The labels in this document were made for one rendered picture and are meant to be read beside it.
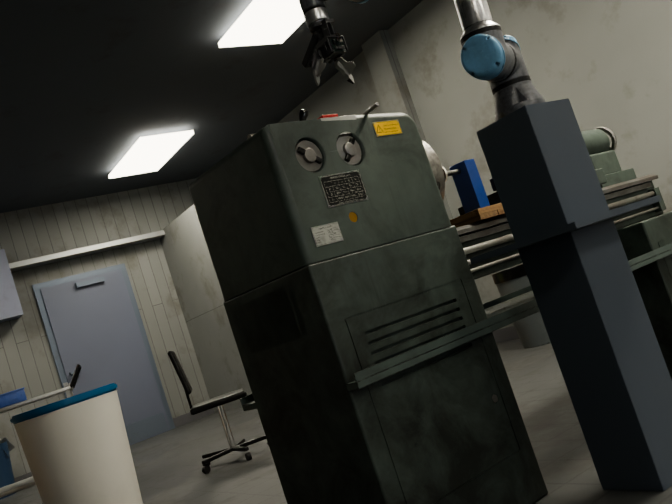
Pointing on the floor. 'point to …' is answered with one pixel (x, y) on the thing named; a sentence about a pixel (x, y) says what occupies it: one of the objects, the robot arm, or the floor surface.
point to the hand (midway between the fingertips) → (335, 86)
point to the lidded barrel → (80, 450)
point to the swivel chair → (219, 415)
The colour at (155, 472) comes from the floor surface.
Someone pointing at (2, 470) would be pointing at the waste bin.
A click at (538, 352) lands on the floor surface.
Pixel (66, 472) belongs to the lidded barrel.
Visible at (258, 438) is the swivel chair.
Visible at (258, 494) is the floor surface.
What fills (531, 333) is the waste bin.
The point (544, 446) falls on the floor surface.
